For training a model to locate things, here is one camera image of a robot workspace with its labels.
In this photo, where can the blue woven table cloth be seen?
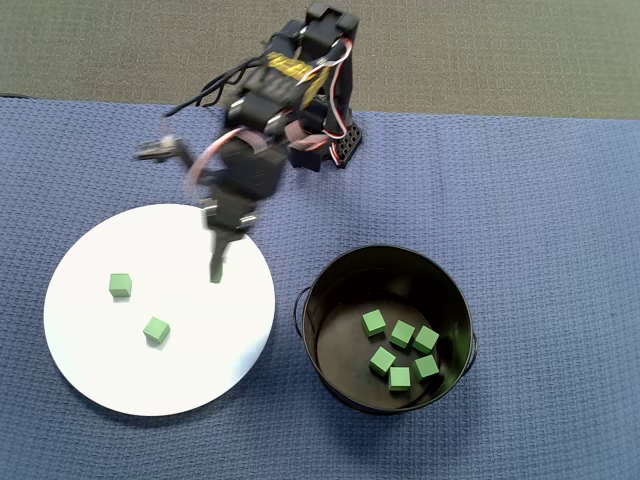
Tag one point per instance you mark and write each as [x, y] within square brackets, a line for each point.
[500, 200]

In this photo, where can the black metal bucket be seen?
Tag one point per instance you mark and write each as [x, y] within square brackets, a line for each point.
[340, 350]

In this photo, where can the white round plate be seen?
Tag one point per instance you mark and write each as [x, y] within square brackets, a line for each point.
[125, 380]

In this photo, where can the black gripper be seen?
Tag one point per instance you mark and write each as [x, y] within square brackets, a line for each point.
[227, 216]

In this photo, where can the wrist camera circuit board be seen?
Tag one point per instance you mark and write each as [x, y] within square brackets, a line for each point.
[155, 150]

